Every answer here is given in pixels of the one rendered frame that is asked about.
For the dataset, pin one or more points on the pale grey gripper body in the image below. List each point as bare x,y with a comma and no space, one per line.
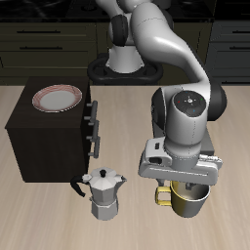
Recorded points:
182,173

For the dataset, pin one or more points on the flat black base plate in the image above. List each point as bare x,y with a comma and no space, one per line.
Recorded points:
97,72

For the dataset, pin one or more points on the white plate with red rim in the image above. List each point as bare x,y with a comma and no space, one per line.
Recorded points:
57,99

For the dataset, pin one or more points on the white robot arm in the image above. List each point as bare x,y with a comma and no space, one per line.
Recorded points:
162,49

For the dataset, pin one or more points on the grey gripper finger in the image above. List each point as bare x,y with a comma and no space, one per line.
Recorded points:
190,186
160,182

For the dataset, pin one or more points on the dark wooden cabinet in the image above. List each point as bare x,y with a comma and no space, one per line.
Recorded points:
45,146

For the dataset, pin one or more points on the dark kitchen cupboards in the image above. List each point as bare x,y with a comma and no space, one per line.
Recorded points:
49,63

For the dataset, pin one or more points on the silver moka pot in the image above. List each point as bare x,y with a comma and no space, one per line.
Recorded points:
104,188

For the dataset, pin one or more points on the yellow mug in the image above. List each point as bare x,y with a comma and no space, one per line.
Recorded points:
190,205

